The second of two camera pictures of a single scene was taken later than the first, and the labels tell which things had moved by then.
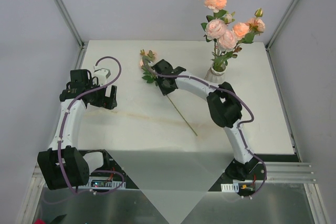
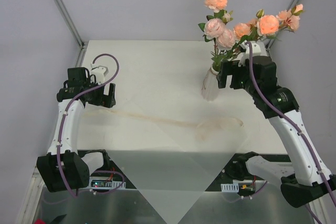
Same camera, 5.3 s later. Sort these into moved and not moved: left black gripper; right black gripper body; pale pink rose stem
Moved: right black gripper body
Not moved: pale pink rose stem; left black gripper
